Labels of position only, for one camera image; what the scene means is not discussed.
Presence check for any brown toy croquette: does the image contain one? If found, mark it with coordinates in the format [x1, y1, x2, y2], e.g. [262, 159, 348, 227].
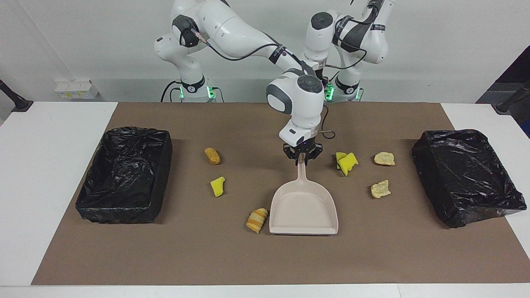
[204, 147, 221, 166]

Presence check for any dark background panel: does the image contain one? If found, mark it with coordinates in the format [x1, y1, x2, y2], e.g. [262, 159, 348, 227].
[475, 45, 530, 139]

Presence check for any black base cable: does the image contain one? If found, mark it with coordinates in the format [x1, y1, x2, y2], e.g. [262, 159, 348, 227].
[161, 80, 183, 103]

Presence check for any white wall socket box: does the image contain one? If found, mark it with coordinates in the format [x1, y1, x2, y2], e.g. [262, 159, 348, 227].
[54, 80, 99, 100]

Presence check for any beige plastic dustpan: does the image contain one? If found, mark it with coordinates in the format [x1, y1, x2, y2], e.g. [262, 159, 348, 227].
[269, 154, 339, 236]

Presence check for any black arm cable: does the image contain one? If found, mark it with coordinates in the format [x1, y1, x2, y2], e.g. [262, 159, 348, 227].
[330, 2, 383, 70]
[193, 29, 337, 140]

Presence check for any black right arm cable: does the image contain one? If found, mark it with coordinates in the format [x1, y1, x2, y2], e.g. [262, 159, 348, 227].
[193, 29, 337, 140]

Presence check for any brown table mat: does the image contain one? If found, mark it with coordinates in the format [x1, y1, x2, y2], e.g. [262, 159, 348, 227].
[31, 102, 530, 286]

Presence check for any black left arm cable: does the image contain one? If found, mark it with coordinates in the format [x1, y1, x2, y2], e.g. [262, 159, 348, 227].
[330, 2, 383, 70]

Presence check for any black bag-lined bin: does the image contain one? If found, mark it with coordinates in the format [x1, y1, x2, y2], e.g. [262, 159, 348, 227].
[412, 129, 527, 228]
[75, 127, 173, 224]

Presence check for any black stand foot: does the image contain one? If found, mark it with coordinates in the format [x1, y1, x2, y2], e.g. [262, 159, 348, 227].
[0, 79, 34, 113]
[491, 81, 530, 115]

